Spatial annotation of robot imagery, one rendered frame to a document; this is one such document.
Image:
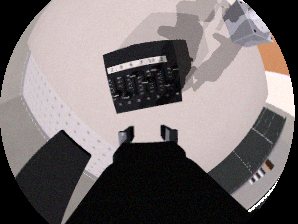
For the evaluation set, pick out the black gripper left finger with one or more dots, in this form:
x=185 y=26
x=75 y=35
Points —
x=126 y=136

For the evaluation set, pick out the black lighting desk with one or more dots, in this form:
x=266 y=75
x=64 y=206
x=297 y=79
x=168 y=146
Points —
x=155 y=63

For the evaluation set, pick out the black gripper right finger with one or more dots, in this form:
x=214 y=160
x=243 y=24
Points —
x=168 y=134

